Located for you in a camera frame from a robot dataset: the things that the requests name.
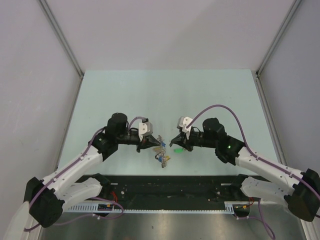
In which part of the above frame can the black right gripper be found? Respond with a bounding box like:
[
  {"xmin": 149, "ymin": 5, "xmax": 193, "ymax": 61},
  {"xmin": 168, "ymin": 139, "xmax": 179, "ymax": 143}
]
[{"xmin": 171, "ymin": 127, "xmax": 217, "ymax": 153}]

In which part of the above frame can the green key tag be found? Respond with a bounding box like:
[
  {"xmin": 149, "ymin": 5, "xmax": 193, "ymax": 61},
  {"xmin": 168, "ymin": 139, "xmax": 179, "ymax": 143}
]
[{"xmin": 174, "ymin": 148, "xmax": 184, "ymax": 153}]

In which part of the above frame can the silver disc keyring organiser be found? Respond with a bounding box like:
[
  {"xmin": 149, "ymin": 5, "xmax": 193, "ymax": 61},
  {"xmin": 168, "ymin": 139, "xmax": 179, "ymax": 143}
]
[{"xmin": 153, "ymin": 135, "xmax": 169, "ymax": 168}]

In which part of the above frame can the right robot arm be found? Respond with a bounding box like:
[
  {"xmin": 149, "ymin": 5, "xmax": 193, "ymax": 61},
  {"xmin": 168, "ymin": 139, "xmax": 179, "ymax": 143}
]
[{"xmin": 170, "ymin": 117, "xmax": 320, "ymax": 222}]

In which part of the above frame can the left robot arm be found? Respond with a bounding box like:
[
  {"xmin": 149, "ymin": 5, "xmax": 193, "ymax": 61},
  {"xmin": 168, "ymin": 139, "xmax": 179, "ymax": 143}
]
[{"xmin": 24, "ymin": 112, "xmax": 161, "ymax": 228}]

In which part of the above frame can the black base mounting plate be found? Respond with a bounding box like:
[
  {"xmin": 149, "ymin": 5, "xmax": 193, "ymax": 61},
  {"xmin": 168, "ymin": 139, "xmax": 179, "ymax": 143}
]
[{"xmin": 51, "ymin": 174, "xmax": 292, "ymax": 211}]

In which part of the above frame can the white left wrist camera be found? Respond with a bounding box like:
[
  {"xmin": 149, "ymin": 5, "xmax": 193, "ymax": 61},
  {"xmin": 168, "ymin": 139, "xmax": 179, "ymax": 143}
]
[{"xmin": 138, "ymin": 118, "xmax": 153, "ymax": 142}]

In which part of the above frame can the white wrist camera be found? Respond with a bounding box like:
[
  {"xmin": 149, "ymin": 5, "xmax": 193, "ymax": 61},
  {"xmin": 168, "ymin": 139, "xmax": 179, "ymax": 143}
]
[
  {"xmin": 138, "ymin": 118, "xmax": 153, "ymax": 142},
  {"xmin": 177, "ymin": 116, "xmax": 193, "ymax": 140}
]

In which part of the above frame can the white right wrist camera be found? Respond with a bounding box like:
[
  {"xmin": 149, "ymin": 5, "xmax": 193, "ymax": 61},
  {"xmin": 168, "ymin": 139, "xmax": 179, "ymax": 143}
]
[{"xmin": 177, "ymin": 116, "xmax": 193, "ymax": 140}]

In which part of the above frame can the white slotted cable duct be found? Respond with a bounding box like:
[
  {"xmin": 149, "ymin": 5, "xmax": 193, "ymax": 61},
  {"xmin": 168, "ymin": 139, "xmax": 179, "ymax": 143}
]
[{"xmin": 63, "ymin": 201, "xmax": 237, "ymax": 216}]

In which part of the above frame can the aluminium frame left post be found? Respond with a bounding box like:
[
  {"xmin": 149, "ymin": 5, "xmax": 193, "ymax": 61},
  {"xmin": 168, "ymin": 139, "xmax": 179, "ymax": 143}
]
[{"xmin": 37, "ymin": 0, "xmax": 85, "ymax": 77}]

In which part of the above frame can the aluminium frame post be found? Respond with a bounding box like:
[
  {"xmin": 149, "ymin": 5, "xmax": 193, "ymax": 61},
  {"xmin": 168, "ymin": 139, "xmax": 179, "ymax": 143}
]
[
  {"xmin": 37, "ymin": 0, "xmax": 85, "ymax": 77},
  {"xmin": 254, "ymin": 0, "xmax": 305, "ymax": 76}
]

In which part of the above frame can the aluminium frame right post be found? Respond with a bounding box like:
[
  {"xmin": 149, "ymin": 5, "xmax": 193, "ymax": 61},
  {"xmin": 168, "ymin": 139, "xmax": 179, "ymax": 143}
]
[{"xmin": 254, "ymin": 0, "xmax": 305, "ymax": 76}]

